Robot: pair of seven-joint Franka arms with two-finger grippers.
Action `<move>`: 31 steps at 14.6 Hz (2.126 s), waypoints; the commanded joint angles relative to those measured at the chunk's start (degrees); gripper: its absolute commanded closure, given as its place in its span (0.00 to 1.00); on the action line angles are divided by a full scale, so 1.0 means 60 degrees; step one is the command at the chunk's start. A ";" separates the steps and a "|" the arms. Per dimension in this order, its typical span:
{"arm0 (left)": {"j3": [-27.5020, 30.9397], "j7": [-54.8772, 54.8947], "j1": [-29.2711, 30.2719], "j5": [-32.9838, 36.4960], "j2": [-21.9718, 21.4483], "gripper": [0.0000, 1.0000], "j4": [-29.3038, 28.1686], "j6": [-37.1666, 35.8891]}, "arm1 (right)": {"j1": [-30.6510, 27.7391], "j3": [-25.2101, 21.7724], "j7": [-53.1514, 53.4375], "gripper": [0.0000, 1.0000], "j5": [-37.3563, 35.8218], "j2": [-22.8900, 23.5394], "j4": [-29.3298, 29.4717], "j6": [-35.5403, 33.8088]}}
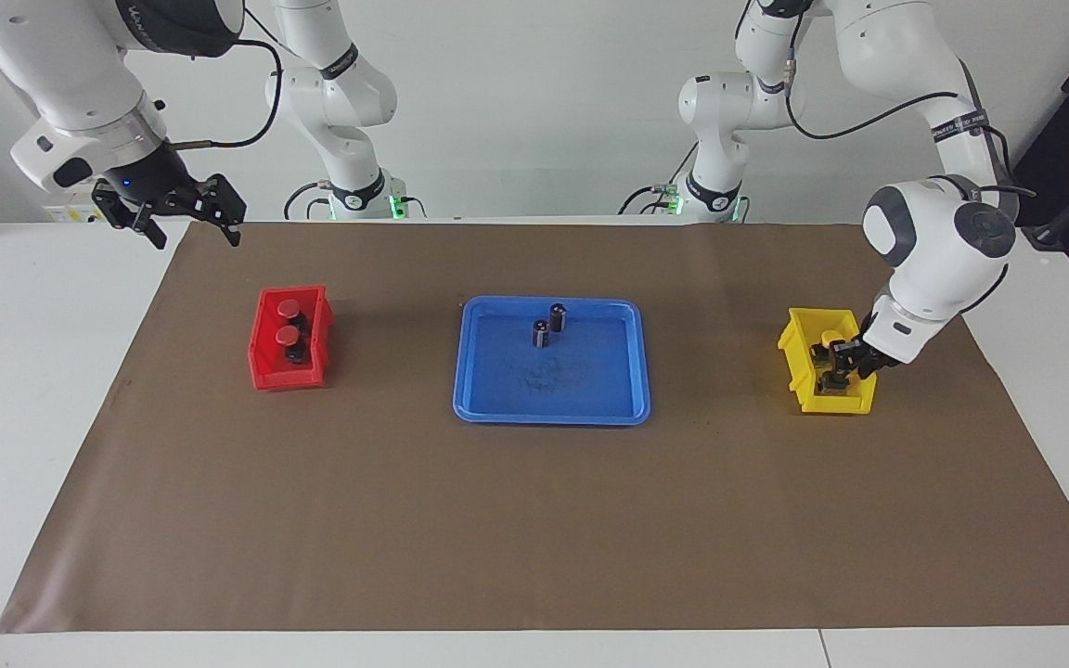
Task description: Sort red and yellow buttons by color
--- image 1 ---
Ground white wall socket box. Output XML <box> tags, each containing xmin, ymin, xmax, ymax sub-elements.
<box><xmin>41</xmin><ymin>179</ymin><xmax>139</xmax><ymax>224</ymax></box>

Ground brown table mat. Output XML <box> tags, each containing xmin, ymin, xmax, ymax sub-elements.
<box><xmin>0</xmin><ymin>221</ymin><xmax>1069</xmax><ymax>635</ymax></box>

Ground blue plastic tray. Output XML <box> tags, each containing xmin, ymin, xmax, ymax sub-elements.
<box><xmin>453</xmin><ymin>296</ymin><xmax>652</xmax><ymax>426</ymax></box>

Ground yellow plastic bin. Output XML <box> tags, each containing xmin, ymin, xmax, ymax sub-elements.
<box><xmin>778</xmin><ymin>307</ymin><xmax>878</xmax><ymax>415</ymax></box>

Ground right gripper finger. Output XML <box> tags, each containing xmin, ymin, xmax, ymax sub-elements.
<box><xmin>91</xmin><ymin>184</ymin><xmax>168</xmax><ymax>251</ymax></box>
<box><xmin>171</xmin><ymin>173</ymin><xmax>249</xmax><ymax>248</ymax></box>

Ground red plastic bin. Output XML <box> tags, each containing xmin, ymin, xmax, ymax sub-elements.
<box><xmin>248</xmin><ymin>286</ymin><xmax>335</xmax><ymax>391</ymax></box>

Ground black base cable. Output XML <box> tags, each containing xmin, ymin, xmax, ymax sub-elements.
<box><xmin>282</xmin><ymin>181</ymin><xmax>331</xmax><ymax>222</ymax></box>
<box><xmin>618</xmin><ymin>144</ymin><xmax>698</xmax><ymax>216</ymax></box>

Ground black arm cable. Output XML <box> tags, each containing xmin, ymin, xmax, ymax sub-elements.
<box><xmin>780</xmin><ymin>0</ymin><xmax>1038</xmax><ymax>316</ymax></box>
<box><xmin>159</xmin><ymin>5</ymin><xmax>283</xmax><ymax>151</ymax></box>

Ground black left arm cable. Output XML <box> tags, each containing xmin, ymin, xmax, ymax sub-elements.
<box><xmin>780</xmin><ymin>0</ymin><xmax>1038</xmax><ymax>316</ymax></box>

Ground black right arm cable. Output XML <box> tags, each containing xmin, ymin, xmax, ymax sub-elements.
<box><xmin>159</xmin><ymin>5</ymin><xmax>283</xmax><ymax>151</ymax></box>

